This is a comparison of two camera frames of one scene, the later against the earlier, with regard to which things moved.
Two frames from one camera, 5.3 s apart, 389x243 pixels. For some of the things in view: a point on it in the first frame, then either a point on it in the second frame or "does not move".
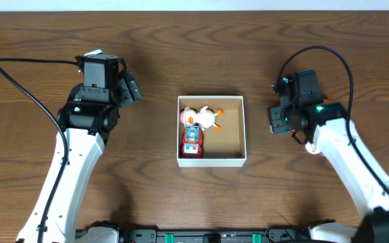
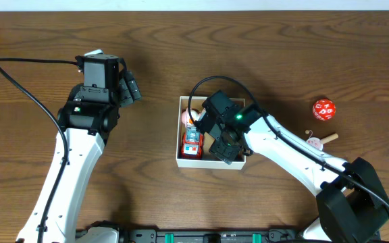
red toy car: x=192 y=142 does not move
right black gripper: x=275 y=124 to x=226 y=154
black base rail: x=279 y=234 does not move
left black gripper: x=129 y=89 does not move
